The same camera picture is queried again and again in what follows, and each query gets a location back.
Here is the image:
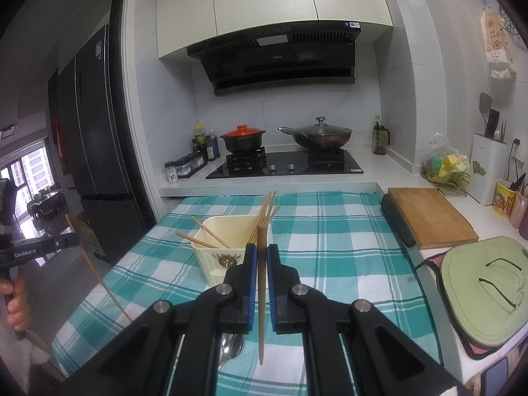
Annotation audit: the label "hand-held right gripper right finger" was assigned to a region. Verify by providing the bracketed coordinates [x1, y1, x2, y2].
[266, 243, 471, 396]

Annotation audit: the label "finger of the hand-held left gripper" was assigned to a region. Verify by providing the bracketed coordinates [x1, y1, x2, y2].
[49, 232, 80, 253]

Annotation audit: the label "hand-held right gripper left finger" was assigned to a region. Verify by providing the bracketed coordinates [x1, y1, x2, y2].
[58, 243, 259, 396]

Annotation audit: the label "cream ribbed utensil holder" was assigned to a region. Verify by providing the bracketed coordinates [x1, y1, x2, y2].
[190, 214, 274, 290]

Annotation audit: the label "person's left hand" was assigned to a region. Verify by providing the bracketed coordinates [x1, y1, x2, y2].
[0, 276, 31, 333]

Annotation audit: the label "cardboard box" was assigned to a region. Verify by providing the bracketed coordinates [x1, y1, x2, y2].
[78, 214, 105, 257]

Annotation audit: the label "dining table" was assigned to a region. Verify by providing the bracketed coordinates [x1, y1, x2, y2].
[27, 190, 62, 220]

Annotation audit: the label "large steel spoon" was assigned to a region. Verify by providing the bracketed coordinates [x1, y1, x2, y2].
[215, 332, 245, 376]

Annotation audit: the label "teal plaid tablecloth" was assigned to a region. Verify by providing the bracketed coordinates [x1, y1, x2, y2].
[51, 191, 444, 396]

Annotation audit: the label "dark refrigerator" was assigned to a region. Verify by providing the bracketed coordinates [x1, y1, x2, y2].
[58, 25, 145, 260]

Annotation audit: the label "black gas stove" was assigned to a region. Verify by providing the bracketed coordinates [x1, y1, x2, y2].
[205, 148, 364, 180]

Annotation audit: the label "seasoning bottles and jars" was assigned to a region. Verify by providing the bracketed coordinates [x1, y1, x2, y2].
[164, 152, 208, 182]

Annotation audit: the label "black ribbed tray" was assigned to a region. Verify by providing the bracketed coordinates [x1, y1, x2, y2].
[380, 193, 417, 248]

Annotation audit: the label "black clay pot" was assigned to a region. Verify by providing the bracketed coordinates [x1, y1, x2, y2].
[220, 132, 267, 153]

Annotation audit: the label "dark wok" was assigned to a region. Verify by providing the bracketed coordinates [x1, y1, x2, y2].
[278, 126, 353, 150]

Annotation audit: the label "red pot lid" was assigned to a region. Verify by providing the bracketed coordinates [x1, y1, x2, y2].
[225, 125, 261, 137]

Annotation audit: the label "glass wok lid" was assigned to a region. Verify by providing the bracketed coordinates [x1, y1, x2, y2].
[295, 117, 351, 137]

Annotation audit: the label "wooden cutting board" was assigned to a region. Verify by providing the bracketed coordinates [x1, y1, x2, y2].
[388, 187, 479, 249]

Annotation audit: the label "dark oil bottle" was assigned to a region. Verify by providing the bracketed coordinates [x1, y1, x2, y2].
[372, 115, 390, 156]

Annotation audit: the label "pale green cover board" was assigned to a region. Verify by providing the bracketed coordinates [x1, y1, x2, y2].
[439, 236, 528, 349]

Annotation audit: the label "plastic bag of sponges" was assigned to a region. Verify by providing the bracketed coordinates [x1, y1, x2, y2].
[423, 132, 471, 192]

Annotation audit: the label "black range hood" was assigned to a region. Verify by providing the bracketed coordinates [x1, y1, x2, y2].
[187, 25, 356, 97]

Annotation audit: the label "white utensil box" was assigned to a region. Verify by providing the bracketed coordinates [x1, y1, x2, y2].
[470, 132, 509, 207]

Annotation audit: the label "yellow printed cup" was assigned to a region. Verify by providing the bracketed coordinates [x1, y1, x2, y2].
[493, 179, 516, 217]

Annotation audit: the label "pink cup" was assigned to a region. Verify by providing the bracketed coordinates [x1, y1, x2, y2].
[509, 192, 528, 229]

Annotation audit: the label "black kitchen utensil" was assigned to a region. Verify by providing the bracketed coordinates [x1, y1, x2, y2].
[486, 109, 501, 138]

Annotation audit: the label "grey spatula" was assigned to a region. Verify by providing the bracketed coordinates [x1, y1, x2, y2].
[479, 93, 493, 137]

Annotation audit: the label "hanging printed bag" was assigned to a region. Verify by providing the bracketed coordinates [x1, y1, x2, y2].
[480, 8, 518, 79]

